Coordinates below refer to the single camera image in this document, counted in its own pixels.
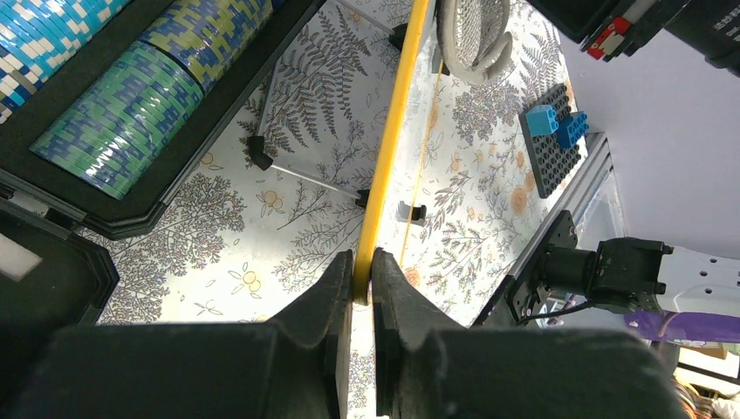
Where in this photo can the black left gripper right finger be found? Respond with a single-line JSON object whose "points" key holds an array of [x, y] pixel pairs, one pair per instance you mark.
{"points": [[429, 366]]}

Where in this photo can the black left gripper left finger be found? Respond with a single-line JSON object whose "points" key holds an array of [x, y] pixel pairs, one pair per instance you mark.
{"points": [[293, 365]]}

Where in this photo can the light blue poker chip stack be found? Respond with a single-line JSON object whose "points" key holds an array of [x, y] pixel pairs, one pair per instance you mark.
{"points": [[39, 36]]}

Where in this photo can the black poker chip case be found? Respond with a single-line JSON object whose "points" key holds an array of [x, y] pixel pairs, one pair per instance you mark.
{"points": [[93, 256]]}

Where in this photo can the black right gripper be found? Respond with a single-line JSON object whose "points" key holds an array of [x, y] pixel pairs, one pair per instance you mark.
{"points": [[607, 29]]}

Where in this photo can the dark blue lego brick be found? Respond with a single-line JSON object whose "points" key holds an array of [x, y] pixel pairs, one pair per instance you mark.
{"points": [[571, 129]]}

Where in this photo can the yellow framed whiteboard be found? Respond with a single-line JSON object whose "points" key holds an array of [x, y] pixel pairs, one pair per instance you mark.
{"points": [[372, 200]]}

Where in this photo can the green blue poker chip stack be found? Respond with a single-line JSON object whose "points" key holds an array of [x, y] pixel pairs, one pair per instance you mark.
{"points": [[116, 129]]}

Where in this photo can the light blue lego brick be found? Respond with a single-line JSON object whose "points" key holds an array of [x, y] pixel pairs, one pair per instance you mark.
{"points": [[541, 120]]}

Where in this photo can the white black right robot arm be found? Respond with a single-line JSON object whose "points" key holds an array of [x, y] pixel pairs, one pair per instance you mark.
{"points": [[665, 293]]}

